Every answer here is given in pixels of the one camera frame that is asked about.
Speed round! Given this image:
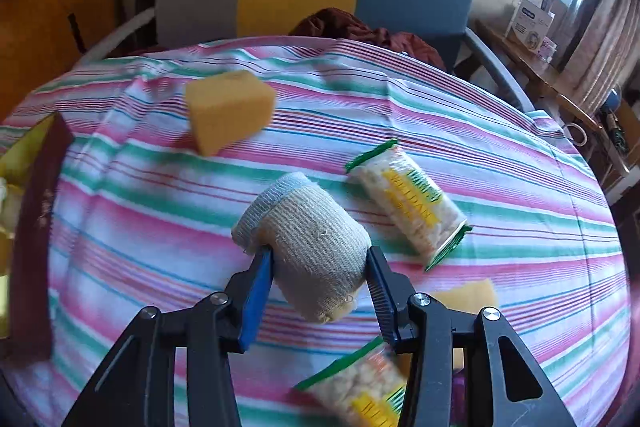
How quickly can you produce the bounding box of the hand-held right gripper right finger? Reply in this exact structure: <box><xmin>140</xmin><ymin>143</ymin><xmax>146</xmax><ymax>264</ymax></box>
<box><xmin>366</xmin><ymin>246</ymin><xmax>581</xmax><ymax>427</ymax></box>

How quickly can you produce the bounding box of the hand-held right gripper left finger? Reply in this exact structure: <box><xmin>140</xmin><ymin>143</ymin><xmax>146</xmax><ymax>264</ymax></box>
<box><xmin>62</xmin><ymin>247</ymin><xmax>275</xmax><ymax>427</ymax></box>

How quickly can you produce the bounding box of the beige elastic bandage roll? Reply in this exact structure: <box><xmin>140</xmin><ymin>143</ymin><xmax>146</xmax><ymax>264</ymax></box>
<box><xmin>231</xmin><ymin>172</ymin><xmax>372</xmax><ymax>324</ymax></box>

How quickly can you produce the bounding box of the green-edged snack packet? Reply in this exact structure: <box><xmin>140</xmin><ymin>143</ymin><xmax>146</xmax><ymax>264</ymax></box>
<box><xmin>294</xmin><ymin>336</ymin><xmax>416</xmax><ymax>427</ymax></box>
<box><xmin>345</xmin><ymin>138</ymin><xmax>473</xmax><ymax>273</ymax></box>

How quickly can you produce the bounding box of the maroon box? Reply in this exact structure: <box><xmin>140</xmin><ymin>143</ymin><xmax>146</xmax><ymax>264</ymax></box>
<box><xmin>0</xmin><ymin>112</ymin><xmax>75</xmax><ymax>363</ymax></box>

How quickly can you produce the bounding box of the small yellow sponge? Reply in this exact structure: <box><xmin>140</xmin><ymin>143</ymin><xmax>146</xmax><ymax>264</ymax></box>
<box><xmin>430</xmin><ymin>278</ymin><xmax>501</xmax><ymax>314</ymax></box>

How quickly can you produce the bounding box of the purple snack packet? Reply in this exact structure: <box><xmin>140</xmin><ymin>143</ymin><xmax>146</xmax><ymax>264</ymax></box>
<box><xmin>450</xmin><ymin>369</ymin><xmax>469</xmax><ymax>427</ymax></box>

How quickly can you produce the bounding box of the striped tablecloth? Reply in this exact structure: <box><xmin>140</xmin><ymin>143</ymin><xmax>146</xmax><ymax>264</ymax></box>
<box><xmin>0</xmin><ymin>37</ymin><xmax>631</xmax><ymax>427</ymax></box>

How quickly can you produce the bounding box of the large yellow sponge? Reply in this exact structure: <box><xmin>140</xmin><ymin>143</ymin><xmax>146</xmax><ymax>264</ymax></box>
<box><xmin>185</xmin><ymin>69</ymin><xmax>277</xmax><ymax>156</ymax></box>

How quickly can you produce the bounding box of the dark red cloth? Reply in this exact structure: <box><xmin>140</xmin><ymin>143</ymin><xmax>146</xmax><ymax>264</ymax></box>
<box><xmin>290</xmin><ymin>7</ymin><xmax>446</xmax><ymax>70</ymax></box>

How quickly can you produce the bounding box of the wooden side table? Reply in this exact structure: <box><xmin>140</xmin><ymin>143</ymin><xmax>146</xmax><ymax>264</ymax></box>
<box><xmin>472</xmin><ymin>19</ymin><xmax>631</xmax><ymax>188</ymax></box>

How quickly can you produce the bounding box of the white cardboard box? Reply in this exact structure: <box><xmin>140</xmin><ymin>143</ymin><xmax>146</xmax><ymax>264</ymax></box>
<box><xmin>505</xmin><ymin>0</ymin><xmax>556</xmax><ymax>52</ymax></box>

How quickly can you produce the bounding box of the patterned curtain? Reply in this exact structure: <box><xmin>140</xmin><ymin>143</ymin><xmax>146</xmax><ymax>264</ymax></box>
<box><xmin>555</xmin><ymin>0</ymin><xmax>640</xmax><ymax>118</ymax></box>

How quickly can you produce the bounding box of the white cable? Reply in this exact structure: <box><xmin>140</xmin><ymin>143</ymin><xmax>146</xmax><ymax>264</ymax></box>
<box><xmin>562</xmin><ymin>122</ymin><xmax>589</xmax><ymax>146</ymax></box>

